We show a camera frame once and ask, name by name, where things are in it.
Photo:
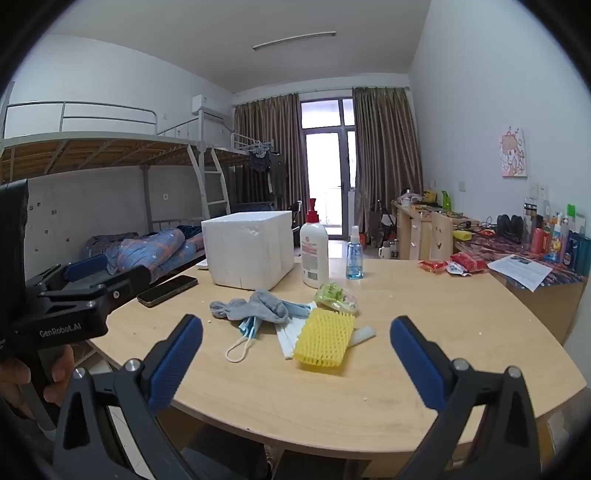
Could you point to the metal bunk bed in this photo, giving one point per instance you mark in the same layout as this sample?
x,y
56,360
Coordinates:
x,y
240,143
92,147

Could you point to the brown curtain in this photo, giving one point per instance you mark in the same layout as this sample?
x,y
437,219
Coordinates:
x,y
268,124
383,152

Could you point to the glass balcony door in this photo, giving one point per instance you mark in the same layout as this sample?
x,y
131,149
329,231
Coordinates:
x,y
323,152

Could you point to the person's left hand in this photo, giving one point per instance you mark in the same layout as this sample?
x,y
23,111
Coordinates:
x,y
60,378

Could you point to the steel thermos bottle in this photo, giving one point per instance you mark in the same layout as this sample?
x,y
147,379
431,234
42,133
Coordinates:
x,y
530,221

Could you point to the black smartphone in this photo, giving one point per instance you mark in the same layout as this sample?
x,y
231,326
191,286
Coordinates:
x,y
166,290

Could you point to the grey sock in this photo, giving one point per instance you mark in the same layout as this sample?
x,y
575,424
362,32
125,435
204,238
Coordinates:
x,y
263,307

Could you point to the green tissue pack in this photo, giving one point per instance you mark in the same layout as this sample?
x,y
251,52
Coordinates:
x,y
334,297

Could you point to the white paper tissue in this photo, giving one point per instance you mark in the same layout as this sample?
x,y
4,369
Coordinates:
x,y
288,339

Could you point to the desk with patterned cover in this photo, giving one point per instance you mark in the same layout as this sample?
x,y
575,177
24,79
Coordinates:
x,y
498,247

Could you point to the white kettle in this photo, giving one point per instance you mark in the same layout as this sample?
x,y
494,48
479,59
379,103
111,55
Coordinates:
x,y
384,252

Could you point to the wooden drawer desk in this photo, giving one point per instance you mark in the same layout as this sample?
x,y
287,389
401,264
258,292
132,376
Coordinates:
x,y
408,230

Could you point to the dark hanging clothes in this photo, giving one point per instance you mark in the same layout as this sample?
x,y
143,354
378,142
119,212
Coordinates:
x,y
261,166

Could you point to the white pot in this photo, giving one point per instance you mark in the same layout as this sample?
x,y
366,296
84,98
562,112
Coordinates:
x,y
410,198

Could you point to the white foam box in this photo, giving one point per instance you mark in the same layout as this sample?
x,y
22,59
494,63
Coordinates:
x,y
240,254

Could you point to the pink cartoon wall poster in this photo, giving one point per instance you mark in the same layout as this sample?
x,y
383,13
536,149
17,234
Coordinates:
x,y
513,154

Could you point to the green bag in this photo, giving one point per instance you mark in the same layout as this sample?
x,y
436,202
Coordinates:
x,y
447,201

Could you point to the black folding chair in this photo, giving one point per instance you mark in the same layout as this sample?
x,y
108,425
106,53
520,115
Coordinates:
x,y
296,214
383,219

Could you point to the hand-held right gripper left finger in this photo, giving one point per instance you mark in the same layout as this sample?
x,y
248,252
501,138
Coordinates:
x,y
178,360

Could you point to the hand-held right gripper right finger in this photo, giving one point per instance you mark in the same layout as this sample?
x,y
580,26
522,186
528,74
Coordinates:
x,y
418,364

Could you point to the row of toiletry bottles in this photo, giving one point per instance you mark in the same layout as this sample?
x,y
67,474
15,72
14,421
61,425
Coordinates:
x,y
558,244

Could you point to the wooden smiley chair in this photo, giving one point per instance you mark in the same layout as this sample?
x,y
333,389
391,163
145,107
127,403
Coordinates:
x,y
441,235

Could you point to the black headphones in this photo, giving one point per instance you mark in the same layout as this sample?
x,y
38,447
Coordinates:
x,y
510,226

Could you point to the yellow foam net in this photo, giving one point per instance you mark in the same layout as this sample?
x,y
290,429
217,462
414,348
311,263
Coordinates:
x,y
323,337

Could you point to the yellow pouch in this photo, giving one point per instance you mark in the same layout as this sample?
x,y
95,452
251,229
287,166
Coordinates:
x,y
462,235

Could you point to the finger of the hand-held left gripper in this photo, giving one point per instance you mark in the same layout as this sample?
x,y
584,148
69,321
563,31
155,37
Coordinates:
x,y
129,281
87,267

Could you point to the blue spray bottle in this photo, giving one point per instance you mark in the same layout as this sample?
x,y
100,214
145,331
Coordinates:
x,y
354,263

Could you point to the white wall socket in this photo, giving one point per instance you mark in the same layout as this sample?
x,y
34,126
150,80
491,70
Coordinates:
x,y
538,191

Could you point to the white foam strip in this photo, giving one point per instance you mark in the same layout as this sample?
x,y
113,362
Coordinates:
x,y
362,335

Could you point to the white paper sheet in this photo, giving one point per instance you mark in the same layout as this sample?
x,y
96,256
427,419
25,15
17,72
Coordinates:
x,y
521,272

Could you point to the blue face mask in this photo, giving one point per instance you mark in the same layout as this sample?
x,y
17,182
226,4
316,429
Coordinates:
x,y
247,327

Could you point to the long red snack packet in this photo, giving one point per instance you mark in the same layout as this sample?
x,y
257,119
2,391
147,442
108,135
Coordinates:
x,y
471,261

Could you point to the white lotion bottle pink pump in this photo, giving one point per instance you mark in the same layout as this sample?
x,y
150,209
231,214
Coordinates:
x,y
314,254

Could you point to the blue plaid blanket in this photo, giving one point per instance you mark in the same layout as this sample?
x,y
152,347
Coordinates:
x,y
138,249

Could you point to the yellow box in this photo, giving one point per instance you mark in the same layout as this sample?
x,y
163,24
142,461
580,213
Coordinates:
x,y
430,196

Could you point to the ceiling light tube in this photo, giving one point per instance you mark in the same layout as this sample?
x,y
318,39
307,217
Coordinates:
x,y
295,40

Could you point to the white air conditioner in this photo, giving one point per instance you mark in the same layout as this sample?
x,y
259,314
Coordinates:
x,y
201,104

